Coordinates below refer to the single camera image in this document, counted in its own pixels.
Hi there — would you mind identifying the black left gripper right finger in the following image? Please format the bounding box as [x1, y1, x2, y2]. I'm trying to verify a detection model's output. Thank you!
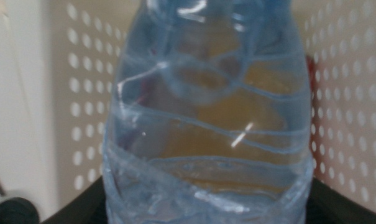
[305, 177, 376, 224]

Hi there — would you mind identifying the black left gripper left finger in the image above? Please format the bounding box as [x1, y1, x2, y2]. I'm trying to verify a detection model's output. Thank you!
[40, 175, 109, 224]

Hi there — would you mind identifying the clear water bottle blue cap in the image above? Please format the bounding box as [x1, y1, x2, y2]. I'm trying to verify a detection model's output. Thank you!
[101, 0, 314, 224]

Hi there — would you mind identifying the black round base part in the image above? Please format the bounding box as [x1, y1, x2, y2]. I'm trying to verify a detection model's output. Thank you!
[0, 196, 40, 224]

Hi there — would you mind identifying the white perforated plastic basket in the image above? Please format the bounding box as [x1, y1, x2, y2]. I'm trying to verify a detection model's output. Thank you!
[49, 0, 376, 218]

